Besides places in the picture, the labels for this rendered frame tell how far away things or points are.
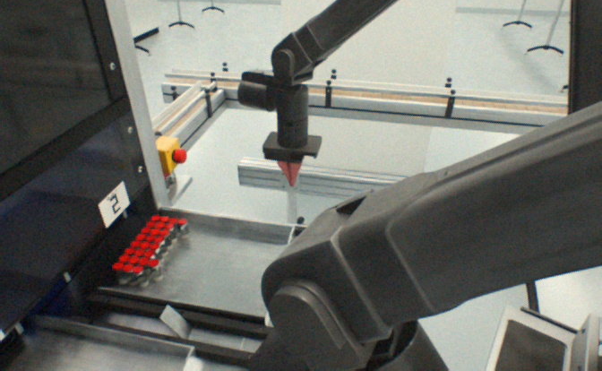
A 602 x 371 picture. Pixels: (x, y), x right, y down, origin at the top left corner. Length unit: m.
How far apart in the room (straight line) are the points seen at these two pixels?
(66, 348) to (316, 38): 0.69
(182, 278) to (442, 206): 0.77
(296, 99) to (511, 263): 0.53
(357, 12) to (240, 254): 0.57
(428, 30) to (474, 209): 1.97
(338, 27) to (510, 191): 0.49
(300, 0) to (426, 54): 0.69
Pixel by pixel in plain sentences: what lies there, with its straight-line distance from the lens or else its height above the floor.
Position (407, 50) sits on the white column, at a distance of 2.14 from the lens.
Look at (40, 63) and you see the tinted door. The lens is 0.76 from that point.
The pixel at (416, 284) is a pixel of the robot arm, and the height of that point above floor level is 1.39.
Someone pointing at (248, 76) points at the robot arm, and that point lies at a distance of 0.72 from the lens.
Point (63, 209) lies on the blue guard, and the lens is 0.81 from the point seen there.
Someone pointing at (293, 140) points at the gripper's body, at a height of 1.19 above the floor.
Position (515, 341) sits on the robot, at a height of 1.04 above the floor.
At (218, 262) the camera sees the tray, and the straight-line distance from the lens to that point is 0.92.
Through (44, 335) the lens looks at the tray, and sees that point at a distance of 0.91.
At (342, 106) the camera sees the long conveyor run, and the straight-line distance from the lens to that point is 1.59.
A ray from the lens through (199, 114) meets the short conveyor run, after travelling 1.48.
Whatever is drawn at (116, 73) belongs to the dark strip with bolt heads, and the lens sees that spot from 0.90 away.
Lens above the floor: 1.52
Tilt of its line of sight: 33 degrees down
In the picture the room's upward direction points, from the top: straight up
